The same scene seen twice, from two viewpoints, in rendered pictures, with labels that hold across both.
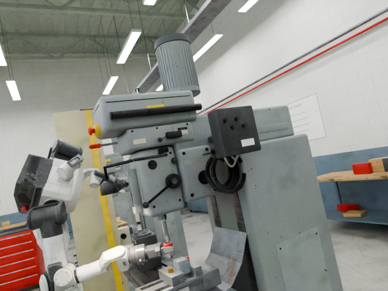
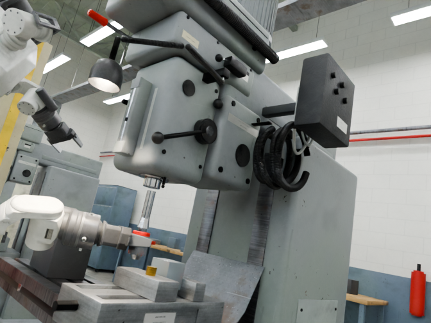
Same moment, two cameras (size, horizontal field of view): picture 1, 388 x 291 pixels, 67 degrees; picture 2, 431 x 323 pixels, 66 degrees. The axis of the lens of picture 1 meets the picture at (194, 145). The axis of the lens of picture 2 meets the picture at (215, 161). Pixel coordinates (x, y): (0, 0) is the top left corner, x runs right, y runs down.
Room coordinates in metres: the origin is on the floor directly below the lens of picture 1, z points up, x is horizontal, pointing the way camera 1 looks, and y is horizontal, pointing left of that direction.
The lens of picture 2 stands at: (0.54, 0.36, 1.17)
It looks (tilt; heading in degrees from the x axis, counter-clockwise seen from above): 13 degrees up; 342
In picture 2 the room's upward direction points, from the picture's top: 11 degrees clockwise
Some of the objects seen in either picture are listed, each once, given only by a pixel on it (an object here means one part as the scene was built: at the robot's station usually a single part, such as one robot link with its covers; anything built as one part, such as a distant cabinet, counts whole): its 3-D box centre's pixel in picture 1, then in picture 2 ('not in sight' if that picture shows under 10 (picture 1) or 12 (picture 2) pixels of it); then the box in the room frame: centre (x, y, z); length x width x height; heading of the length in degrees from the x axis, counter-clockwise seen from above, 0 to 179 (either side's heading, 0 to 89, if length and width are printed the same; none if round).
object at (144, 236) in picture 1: (145, 247); (63, 242); (1.85, 0.42, 1.07); 0.22 x 0.12 x 0.20; 22
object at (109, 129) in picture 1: (144, 114); (194, 25); (1.47, 0.21, 1.81); 0.47 x 0.26 x 0.16; 117
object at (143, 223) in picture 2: (165, 231); (147, 211); (1.46, 0.22, 1.22); 0.03 x 0.03 x 0.11
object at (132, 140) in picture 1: (155, 138); (192, 66); (1.48, 0.19, 1.68); 0.34 x 0.24 x 0.10; 117
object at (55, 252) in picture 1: (59, 258); not in sight; (1.39, 0.73, 1.21); 0.13 x 0.12 x 0.22; 13
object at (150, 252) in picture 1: (149, 252); (102, 234); (1.46, 0.32, 1.13); 0.13 x 0.12 x 0.10; 2
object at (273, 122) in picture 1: (228, 131); (270, 127); (1.69, -0.22, 1.66); 0.80 x 0.23 x 0.20; 117
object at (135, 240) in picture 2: (167, 250); (140, 241); (1.43, 0.23, 1.14); 0.06 x 0.02 x 0.03; 92
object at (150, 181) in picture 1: (155, 181); (168, 124); (1.46, 0.22, 1.47); 0.21 x 0.19 x 0.32; 27
